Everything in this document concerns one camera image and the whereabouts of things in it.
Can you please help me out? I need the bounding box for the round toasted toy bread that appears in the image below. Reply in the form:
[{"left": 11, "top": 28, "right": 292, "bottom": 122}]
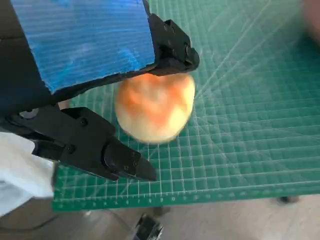
[{"left": 114, "top": 73, "right": 196, "bottom": 144}]

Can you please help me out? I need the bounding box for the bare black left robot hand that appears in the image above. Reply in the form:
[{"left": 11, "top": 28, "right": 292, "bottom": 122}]
[{"left": 0, "top": 0, "right": 201, "bottom": 182}]

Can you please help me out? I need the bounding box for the green cutting mat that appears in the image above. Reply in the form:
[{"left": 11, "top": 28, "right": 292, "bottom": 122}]
[{"left": 51, "top": 0, "right": 320, "bottom": 212}]

